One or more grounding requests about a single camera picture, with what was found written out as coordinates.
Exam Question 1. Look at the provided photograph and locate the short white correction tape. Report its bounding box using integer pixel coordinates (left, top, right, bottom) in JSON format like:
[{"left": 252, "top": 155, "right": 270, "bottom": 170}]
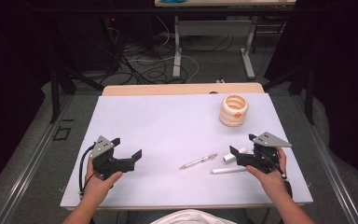
[{"left": 222, "top": 147, "right": 248, "bottom": 163}]

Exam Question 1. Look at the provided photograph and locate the clear plastic pen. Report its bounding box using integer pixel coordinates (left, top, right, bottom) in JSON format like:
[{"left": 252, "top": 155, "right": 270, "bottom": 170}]
[{"left": 179, "top": 152, "right": 218, "bottom": 171}]

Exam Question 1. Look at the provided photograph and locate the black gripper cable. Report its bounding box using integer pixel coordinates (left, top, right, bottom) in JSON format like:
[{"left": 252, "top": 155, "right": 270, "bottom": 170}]
[
  {"left": 78, "top": 143, "right": 98, "bottom": 198},
  {"left": 259, "top": 149, "right": 289, "bottom": 182}
]

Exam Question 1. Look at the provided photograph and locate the tangle of black floor cables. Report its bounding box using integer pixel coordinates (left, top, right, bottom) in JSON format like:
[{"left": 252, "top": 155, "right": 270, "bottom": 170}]
[{"left": 105, "top": 15, "right": 236, "bottom": 87}]

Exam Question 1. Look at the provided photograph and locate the black equipment with red light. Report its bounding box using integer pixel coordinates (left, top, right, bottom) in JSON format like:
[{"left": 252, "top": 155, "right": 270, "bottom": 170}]
[{"left": 71, "top": 13, "right": 122, "bottom": 72}]

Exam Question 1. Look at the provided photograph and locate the person's left hand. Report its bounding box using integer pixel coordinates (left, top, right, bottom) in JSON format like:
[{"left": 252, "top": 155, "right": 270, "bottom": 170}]
[{"left": 83, "top": 157, "right": 124, "bottom": 201}]

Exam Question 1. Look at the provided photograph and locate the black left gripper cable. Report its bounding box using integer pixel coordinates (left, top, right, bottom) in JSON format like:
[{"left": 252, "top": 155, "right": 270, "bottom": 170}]
[{"left": 78, "top": 143, "right": 98, "bottom": 198}]

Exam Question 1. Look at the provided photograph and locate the black metal stand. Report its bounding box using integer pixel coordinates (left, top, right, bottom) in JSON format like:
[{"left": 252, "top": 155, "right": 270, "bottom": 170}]
[
  {"left": 262, "top": 60, "right": 317, "bottom": 126},
  {"left": 49, "top": 60, "right": 105, "bottom": 124}
]

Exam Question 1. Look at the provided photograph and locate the white pen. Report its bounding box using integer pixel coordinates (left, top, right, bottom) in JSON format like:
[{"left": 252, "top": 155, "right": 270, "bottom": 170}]
[{"left": 210, "top": 166, "right": 248, "bottom": 175}]

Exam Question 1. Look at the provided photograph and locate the cream ribbed pen holder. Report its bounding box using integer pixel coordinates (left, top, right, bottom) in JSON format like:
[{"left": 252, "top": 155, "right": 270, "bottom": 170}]
[{"left": 219, "top": 94, "right": 250, "bottom": 128}]

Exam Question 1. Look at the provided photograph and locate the aluminium rail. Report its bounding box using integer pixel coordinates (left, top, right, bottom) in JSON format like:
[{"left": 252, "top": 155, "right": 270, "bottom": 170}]
[
  {"left": 0, "top": 94, "right": 76, "bottom": 224},
  {"left": 292, "top": 94, "right": 358, "bottom": 224}
]

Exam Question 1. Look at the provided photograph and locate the white floor cable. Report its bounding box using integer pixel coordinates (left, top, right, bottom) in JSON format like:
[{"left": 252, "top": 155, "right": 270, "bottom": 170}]
[{"left": 126, "top": 15, "right": 200, "bottom": 84}]

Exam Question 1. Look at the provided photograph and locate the white table mat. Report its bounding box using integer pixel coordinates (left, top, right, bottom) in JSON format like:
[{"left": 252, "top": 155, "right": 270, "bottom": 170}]
[{"left": 60, "top": 92, "right": 314, "bottom": 209}]

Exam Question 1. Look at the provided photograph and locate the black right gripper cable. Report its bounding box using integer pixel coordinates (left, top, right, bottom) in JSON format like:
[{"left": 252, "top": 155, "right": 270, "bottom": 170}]
[{"left": 259, "top": 149, "right": 289, "bottom": 182}]

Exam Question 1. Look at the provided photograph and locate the white background desk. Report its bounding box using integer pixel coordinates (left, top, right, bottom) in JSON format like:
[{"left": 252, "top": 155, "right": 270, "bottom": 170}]
[{"left": 154, "top": 0, "right": 297, "bottom": 80}]

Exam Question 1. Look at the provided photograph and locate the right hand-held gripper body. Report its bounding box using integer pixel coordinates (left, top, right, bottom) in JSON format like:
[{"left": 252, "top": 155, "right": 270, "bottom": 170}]
[{"left": 236, "top": 132, "right": 292, "bottom": 175}]

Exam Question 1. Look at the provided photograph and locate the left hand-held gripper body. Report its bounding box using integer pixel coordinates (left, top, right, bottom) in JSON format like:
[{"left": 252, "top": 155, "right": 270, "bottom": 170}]
[{"left": 89, "top": 135, "right": 136, "bottom": 181}]

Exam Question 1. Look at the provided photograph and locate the person's white shirt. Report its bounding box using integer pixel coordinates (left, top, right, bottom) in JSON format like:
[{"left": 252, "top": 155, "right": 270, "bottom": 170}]
[{"left": 150, "top": 208, "right": 238, "bottom": 224}]

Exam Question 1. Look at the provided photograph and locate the person's right hand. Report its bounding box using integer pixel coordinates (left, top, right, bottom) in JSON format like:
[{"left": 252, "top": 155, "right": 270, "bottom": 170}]
[{"left": 245, "top": 147, "right": 288, "bottom": 195}]

